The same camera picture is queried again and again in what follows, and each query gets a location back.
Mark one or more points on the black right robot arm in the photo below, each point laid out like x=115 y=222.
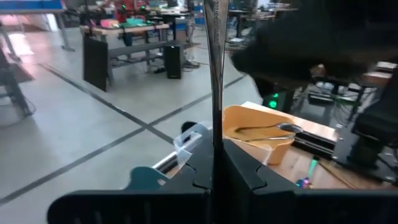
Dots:
x=311 y=37

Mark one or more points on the yellow plastic bin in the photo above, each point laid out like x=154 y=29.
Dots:
x=236 y=115

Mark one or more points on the blue top table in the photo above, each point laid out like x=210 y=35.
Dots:
x=28 y=4

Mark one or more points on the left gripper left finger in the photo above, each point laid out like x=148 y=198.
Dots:
x=192 y=205

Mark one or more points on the wooden workbench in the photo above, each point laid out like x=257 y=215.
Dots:
x=124 y=30

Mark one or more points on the black computer tower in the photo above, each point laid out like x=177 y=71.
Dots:
x=173 y=62

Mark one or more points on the iridescent rainbow metal spoon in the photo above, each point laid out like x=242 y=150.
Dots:
x=312 y=166

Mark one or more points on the black device green light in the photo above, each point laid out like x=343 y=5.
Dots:
x=281 y=99

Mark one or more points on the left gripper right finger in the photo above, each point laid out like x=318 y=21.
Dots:
x=248 y=205

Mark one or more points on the clear plastic bin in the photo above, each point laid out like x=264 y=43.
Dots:
x=186 y=143

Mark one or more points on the black flat panel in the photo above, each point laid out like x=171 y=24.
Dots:
x=94 y=62

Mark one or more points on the dark teal plastic bin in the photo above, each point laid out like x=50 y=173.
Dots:
x=143 y=179

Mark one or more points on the black table leg frame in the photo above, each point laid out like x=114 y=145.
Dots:
x=15 y=93

